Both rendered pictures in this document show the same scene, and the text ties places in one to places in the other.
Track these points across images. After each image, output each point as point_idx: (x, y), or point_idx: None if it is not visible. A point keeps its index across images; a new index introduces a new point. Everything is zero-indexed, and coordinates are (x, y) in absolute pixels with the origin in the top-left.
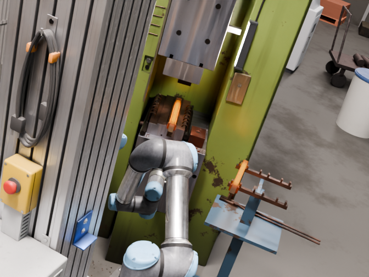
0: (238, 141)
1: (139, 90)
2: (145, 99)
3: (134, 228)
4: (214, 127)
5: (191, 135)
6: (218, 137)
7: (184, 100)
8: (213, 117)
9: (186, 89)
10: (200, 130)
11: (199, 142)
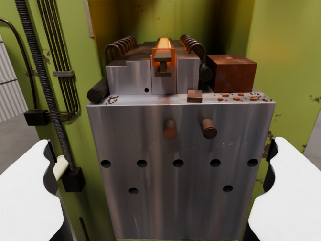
0: (308, 60)
1: (74, 15)
2: (101, 39)
3: None
4: (254, 44)
5: (221, 65)
6: (263, 64)
7: (173, 40)
8: (236, 36)
9: (171, 27)
10: (230, 56)
11: (242, 78)
